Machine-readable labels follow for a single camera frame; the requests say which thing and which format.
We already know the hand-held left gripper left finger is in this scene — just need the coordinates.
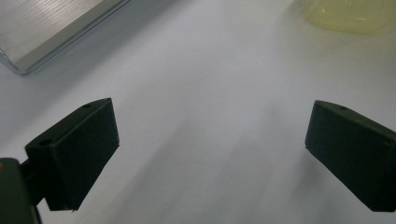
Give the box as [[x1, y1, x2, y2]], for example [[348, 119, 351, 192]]
[[24, 97, 120, 213]]

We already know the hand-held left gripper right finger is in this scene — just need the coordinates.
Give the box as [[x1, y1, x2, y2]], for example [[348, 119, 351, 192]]
[[304, 99, 396, 214]]

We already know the green plastic bowl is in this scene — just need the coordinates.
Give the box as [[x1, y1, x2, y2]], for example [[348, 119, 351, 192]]
[[299, 0, 396, 35]]

